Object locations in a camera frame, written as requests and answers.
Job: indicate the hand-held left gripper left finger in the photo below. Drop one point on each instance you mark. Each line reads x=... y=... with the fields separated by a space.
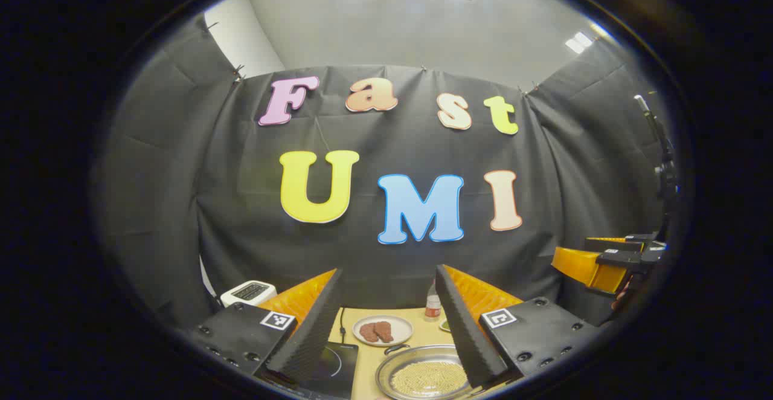
x=314 y=333

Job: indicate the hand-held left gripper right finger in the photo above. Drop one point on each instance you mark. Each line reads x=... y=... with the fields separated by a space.
x=462 y=333

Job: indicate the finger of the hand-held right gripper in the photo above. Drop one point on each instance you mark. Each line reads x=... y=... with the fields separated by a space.
x=580 y=267
x=613 y=245

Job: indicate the black induction cooktop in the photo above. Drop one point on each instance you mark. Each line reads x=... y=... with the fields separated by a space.
x=335 y=365

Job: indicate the stainless steel pot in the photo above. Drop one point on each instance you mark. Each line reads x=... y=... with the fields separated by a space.
x=389 y=371

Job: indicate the white divided dish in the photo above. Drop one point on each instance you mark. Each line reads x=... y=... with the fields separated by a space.
x=445 y=326

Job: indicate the clear plastic water bottle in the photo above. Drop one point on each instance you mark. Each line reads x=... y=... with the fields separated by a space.
x=432 y=307

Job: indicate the red raw steak piece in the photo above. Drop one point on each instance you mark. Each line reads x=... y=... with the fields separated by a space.
x=368 y=332
x=384 y=330

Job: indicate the pile of soybeans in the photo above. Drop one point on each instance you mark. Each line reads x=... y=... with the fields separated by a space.
x=429 y=379

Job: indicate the round white plate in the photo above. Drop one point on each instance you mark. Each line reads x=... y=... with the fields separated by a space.
x=401 y=327

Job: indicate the white toaster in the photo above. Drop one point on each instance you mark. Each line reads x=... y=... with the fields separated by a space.
x=247 y=292

